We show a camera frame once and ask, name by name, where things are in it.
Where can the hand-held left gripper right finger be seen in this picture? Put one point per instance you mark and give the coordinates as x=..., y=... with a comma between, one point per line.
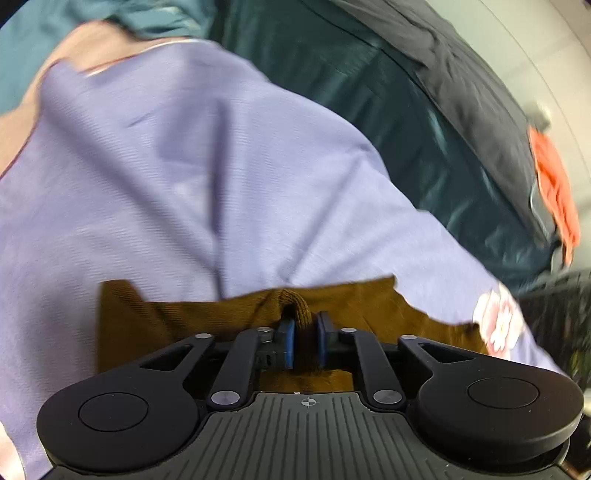
x=322, y=342

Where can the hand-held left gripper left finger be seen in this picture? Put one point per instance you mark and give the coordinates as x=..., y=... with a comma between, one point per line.
x=289, y=344

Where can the lavender and pink cloth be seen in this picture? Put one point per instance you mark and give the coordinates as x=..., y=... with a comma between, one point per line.
x=184, y=161

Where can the dark mesh basket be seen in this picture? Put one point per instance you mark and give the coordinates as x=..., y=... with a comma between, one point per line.
x=563, y=314

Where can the dark teal quilt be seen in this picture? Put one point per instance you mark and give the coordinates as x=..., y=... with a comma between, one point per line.
x=369, y=92

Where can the orange cloth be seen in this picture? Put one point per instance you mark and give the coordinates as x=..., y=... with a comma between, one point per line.
x=554, y=184

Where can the dark grey blanket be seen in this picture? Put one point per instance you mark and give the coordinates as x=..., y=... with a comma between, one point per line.
x=461, y=83

